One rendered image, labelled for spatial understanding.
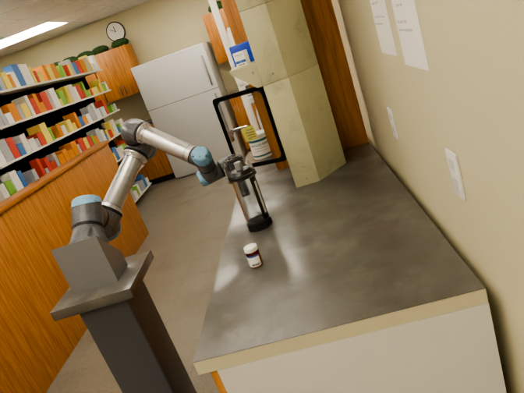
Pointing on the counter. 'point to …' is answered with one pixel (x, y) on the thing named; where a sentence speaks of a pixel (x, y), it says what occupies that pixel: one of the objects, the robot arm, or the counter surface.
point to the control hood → (248, 74)
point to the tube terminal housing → (294, 89)
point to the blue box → (242, 50)
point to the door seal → (270, 117)
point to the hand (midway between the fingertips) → (242, 178)
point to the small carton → (242, 58)
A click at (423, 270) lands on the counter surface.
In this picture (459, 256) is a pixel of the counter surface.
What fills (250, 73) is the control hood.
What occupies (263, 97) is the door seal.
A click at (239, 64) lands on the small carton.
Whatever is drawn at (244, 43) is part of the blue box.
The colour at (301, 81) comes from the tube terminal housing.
